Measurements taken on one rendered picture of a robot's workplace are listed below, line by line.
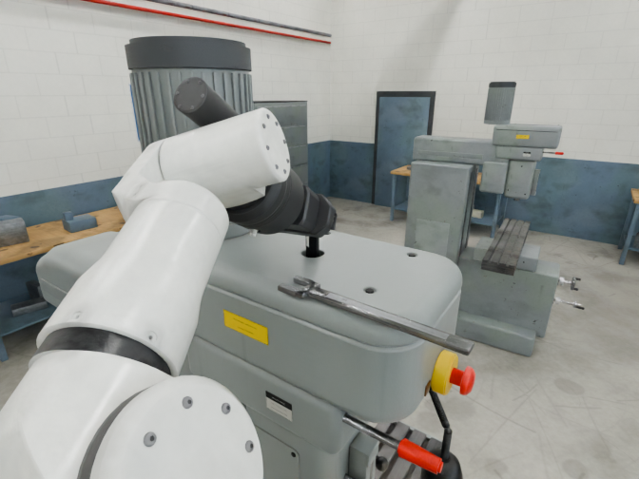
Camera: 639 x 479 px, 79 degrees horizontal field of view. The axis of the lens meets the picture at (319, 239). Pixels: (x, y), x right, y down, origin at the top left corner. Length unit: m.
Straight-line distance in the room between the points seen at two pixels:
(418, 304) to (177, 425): 0.37
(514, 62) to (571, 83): 0.84
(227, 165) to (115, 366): 0.19
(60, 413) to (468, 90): 7.14
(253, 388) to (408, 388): 0.27
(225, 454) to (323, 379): 0.36
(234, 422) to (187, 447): 0.03
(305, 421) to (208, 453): 0.45
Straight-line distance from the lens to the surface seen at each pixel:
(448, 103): 7.30
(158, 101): 0.68
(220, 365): 0.72
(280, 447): 0.76
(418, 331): 0.44
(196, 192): 0.29
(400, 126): 7.54
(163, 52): 0.67
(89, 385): 0.20
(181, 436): 0.18
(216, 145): 0.34
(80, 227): 4.39
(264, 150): 0.32
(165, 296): 0.23
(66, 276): 1.16
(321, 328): 0.50
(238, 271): 0.58
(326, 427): 0.61
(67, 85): 4.98
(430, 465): 0.57
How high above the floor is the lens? 2.13
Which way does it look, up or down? 21 degrees down
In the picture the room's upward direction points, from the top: straight up
